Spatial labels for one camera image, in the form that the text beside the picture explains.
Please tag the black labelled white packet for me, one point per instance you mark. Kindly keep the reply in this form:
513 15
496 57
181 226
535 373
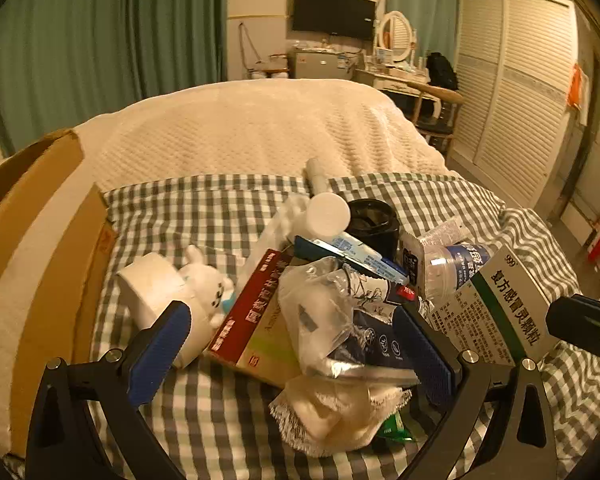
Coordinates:
412 265

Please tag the narrow green curtain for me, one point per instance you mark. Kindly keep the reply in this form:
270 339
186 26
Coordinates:
420 0

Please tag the small clear plastic packet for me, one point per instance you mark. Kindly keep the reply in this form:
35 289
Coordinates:
445 232

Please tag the white frayed cloth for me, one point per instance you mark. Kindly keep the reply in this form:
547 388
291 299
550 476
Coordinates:
330 410

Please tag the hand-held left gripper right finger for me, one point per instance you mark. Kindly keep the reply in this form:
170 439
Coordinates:
422 350

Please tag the white plastic tube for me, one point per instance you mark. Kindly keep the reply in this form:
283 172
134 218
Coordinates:
317 175

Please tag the metal folding rack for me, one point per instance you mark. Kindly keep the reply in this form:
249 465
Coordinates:
275 67

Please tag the white plush toy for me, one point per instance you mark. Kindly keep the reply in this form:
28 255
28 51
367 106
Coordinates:
205 285

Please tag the dark blue foil packet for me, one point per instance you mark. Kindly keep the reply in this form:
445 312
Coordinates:
375 345

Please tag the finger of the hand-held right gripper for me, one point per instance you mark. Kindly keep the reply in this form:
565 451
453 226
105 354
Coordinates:
585 332

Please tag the white dressing table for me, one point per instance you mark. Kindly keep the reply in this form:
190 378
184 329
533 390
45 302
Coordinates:
390 80

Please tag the wooden chair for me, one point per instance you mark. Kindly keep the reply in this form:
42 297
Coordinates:
435 92

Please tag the grey mini fridge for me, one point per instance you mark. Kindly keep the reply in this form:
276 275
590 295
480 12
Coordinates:
320 65

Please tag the red medicine box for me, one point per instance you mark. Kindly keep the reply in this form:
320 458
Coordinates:
260 305

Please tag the orange hanging bag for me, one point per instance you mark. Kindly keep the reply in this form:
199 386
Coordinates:
575 85

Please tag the clear plastic water bottle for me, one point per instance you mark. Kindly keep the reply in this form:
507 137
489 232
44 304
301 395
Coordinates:
455 270

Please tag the green white medicine box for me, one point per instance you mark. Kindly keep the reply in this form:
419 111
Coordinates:
500 310

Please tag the black backpack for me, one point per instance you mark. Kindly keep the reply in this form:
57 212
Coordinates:
440 70

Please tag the white louvred wardrobe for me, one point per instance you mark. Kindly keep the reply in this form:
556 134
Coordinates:
520 85

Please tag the frosted white plastic pouch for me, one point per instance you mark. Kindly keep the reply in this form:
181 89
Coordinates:
285 225

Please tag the small green packet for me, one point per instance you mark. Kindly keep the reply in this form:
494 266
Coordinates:
395 427

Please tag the black jar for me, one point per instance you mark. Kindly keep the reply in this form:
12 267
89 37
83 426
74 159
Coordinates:
375 230

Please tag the white round-capped bottle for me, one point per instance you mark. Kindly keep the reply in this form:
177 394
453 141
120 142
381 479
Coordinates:
325 212

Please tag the white oval vanity mirror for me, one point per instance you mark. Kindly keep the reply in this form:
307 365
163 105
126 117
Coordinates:
397 32

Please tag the black television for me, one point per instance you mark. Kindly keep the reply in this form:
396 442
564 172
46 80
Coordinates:
330 12

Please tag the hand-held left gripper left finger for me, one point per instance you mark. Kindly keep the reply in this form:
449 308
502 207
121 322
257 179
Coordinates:
165 355

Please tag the red plastic bag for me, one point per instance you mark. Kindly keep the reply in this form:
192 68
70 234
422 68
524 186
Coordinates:
597 249

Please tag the clear plastic bag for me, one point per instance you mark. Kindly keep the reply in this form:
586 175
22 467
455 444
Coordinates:
310 310

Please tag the brown cardboard box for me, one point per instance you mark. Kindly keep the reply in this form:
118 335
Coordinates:
70 260

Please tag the white textured blanket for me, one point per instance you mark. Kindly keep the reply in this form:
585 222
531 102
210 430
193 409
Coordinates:
255 125

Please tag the wide green curtain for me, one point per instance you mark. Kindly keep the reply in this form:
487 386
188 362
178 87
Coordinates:
105 35

